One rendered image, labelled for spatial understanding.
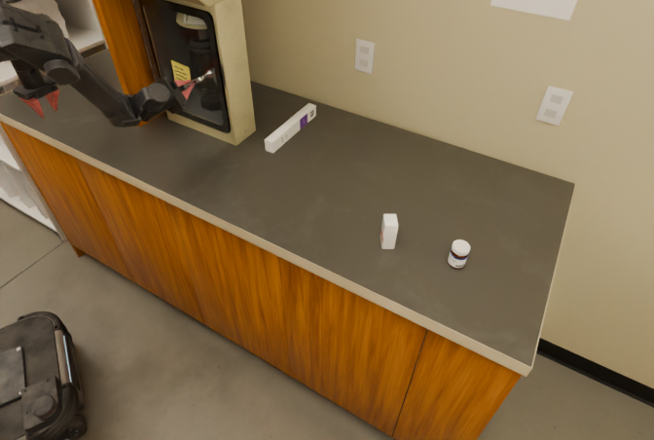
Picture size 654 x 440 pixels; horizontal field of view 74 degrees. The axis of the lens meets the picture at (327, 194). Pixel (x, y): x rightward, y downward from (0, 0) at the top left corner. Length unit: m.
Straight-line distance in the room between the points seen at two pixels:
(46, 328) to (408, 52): 1.75
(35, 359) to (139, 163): 0.91
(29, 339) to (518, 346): 1.77
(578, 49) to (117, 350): 2.09
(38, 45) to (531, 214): 1.25
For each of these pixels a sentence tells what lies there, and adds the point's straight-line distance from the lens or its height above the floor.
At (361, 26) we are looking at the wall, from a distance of 1.58.
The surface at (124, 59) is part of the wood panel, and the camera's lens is 1.62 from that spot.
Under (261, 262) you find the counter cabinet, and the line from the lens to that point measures 1.35.
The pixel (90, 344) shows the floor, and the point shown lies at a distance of 2.32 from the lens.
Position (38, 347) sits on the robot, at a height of 0.24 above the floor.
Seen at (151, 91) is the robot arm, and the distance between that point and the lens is 1.26.
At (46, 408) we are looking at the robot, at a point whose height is 0.32.
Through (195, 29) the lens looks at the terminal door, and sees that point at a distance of 1.38.
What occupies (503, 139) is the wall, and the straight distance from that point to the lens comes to 1.57.
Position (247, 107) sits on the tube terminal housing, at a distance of 1.52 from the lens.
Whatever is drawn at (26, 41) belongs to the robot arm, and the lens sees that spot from 0.91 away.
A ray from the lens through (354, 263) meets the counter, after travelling 1.14.
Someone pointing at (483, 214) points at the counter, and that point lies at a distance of 1.34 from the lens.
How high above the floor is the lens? 1.83
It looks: 42 degrees down
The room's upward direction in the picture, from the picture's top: 1 degrees clockwise
